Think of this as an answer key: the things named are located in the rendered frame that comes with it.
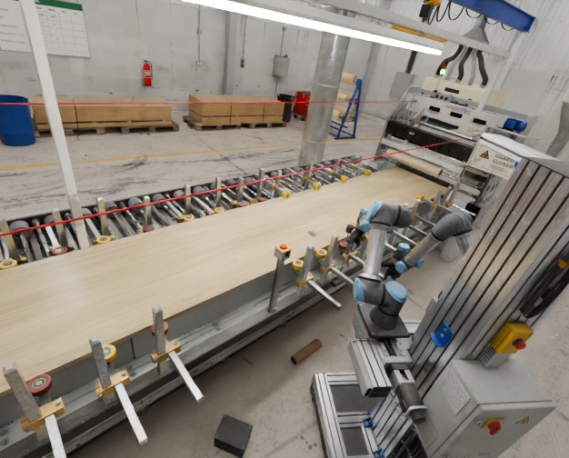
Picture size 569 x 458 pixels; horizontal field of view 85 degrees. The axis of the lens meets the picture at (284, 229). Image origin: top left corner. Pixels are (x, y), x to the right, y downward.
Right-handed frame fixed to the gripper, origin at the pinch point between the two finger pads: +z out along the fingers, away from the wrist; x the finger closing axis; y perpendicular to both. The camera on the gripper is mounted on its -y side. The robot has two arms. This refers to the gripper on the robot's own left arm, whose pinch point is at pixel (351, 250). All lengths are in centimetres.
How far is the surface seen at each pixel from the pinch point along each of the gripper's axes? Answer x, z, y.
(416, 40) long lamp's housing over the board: 36, -134, 63
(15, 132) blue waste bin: 556, 75, -145
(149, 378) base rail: 6, 27, -146
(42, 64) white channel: 102, -99, -145
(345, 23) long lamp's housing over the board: 36, -135, -17
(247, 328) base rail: 4, 28, -88
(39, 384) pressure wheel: 16, 6, -185
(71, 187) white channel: 102, -36, -146
